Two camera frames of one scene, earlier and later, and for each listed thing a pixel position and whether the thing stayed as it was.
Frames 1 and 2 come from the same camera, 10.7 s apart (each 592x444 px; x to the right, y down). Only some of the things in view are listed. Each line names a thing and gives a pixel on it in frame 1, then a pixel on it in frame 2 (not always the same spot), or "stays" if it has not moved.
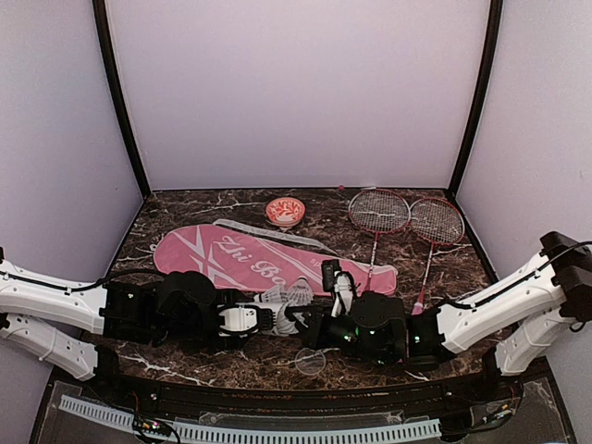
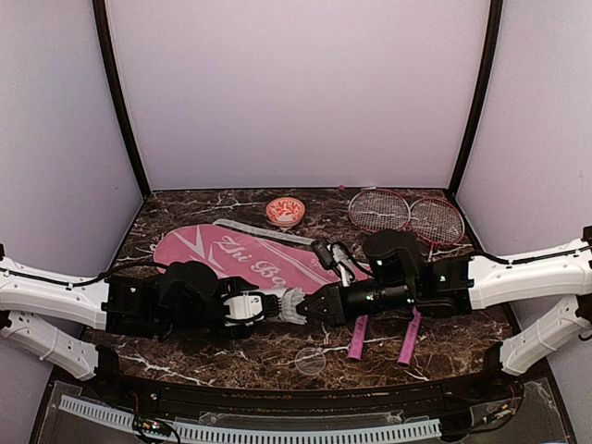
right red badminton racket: [436, 222] stays
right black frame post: [494, 38] stays
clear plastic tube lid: [310, 361] stays
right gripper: [313, 335] → [322, 316]
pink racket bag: [249, 260] stays
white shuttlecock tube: [284, 325] → [290, 302]
